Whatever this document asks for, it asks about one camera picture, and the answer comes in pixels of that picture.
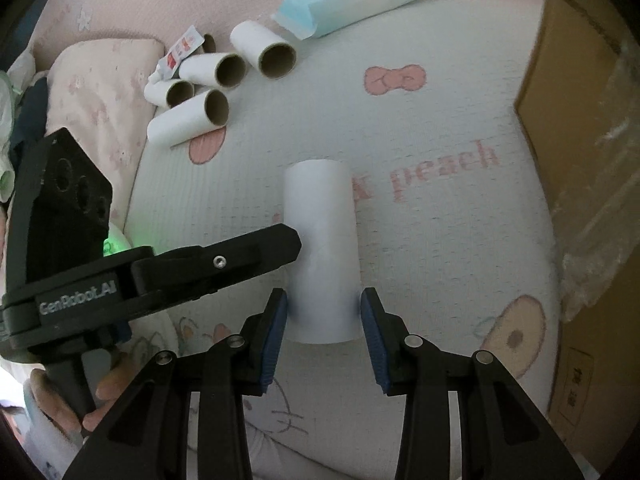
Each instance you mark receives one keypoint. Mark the clear plastic film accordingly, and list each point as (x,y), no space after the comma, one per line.
(600,200)

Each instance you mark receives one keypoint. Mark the small red white tube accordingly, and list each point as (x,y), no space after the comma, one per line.
(182,50)

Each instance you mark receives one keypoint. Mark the navy cloth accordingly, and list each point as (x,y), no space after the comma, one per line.
(30,110)

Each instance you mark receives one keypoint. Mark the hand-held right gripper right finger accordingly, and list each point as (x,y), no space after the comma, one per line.
(372,345)

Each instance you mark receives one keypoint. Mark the white cardboard tube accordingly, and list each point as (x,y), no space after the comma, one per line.
(320,220)
(250,40)

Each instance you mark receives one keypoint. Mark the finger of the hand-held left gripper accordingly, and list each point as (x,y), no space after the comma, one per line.
(240,255)

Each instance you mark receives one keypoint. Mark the white green crumpled cloth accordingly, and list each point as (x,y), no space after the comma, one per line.
(7,95)

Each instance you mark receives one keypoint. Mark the pile of white paper tubes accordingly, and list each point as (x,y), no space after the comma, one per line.
(200,67)

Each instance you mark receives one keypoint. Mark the light blue wet wipes pack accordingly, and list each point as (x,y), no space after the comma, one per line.
(350,0)

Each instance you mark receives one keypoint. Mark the brown cardboard box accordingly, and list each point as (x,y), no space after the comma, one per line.
(575,60)

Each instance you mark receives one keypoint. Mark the pink pillow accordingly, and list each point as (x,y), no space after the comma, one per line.
(95,90)

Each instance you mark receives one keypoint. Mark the pink white cartoon bed mat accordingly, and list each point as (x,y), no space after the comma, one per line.
(425,240)

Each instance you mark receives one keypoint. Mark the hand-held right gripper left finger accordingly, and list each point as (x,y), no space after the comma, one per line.
(272,340)

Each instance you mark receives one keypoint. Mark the person's left hand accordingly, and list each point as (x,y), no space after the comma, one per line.
(52,405)

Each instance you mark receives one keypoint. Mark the person's left forearm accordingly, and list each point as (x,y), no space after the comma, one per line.
(40,447)

